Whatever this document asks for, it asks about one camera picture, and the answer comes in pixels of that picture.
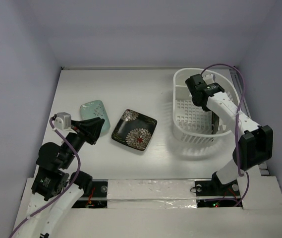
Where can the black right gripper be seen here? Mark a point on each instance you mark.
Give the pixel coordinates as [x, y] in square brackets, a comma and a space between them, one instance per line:
[215, 119]

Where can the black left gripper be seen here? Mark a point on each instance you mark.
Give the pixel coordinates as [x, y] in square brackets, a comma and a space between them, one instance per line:
[90, 129]

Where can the light green speckled plate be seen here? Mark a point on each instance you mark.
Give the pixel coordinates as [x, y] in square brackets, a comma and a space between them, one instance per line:
[95, 109]

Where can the dark teal square plate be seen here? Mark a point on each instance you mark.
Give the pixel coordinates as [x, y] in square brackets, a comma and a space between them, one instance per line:
[215, 123]

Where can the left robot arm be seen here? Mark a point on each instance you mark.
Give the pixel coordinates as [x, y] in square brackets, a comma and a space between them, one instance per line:
[59, 182]

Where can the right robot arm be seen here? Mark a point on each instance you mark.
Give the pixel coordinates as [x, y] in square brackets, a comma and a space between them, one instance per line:
[224, 107]

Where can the white plastic dish rack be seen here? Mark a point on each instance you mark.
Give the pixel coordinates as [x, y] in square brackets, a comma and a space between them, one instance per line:
[190, 123]

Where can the silver foil tape strip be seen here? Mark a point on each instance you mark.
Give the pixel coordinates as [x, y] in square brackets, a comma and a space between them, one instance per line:
[150, 194]

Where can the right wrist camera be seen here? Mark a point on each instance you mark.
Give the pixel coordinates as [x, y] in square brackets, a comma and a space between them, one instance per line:
[209, 78]

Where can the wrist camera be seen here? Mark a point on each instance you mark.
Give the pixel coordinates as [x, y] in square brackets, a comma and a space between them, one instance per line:
[62, 121]
[209, 78]

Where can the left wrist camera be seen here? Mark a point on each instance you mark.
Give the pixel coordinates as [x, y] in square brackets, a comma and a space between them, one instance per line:
[62, 121]

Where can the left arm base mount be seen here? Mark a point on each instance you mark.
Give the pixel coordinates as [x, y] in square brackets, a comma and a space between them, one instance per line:
[96, 198]

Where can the metal rail at right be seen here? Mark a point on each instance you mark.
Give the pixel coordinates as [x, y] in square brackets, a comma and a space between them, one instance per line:
[247, 114]

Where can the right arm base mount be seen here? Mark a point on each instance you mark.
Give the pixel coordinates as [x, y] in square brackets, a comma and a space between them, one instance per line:
[207, 197]

